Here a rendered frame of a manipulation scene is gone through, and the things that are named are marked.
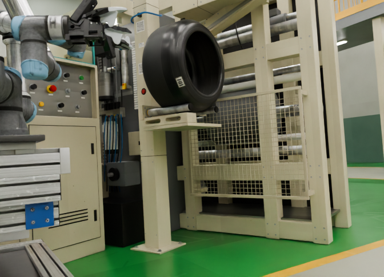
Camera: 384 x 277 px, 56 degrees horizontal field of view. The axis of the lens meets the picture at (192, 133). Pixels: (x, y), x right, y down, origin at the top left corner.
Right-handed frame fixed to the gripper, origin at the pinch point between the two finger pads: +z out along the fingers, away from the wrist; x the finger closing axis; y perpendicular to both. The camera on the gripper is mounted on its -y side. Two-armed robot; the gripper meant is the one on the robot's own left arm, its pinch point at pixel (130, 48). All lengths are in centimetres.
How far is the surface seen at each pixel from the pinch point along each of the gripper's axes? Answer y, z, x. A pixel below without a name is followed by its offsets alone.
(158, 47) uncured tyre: 8.6, 22.4, 0.7
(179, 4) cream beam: 58, 62, 18
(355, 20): 250, 580, 7
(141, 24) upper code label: 37, 38, 32
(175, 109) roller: -26.1, 38.6, 0.1
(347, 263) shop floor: -111, 81, -84
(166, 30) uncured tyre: 19.6, 26.4, -2.1
